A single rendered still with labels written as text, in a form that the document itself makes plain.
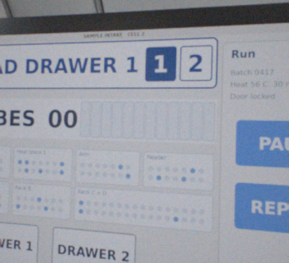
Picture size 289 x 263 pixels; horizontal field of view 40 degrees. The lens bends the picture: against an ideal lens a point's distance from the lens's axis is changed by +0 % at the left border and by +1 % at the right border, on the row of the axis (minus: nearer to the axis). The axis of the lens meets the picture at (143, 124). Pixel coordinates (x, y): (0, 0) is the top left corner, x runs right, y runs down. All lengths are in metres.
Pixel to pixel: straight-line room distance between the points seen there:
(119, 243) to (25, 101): 0.19
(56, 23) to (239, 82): 0.21
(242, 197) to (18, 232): 0.25
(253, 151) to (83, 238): 0.20
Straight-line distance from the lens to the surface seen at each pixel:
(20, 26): 0.48
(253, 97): 0.39
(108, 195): 0.42
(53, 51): 0.45
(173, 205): 0.40
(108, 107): 0.42
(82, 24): 0.44
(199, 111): 0.39
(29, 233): 0.46
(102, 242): 0.43
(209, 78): 0.40
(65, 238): 0.45
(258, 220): 0.40
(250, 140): 0.39
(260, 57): 0.40
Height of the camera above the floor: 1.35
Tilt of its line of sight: 37 degrees down
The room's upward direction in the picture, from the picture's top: 10 degrees counter-clockwise
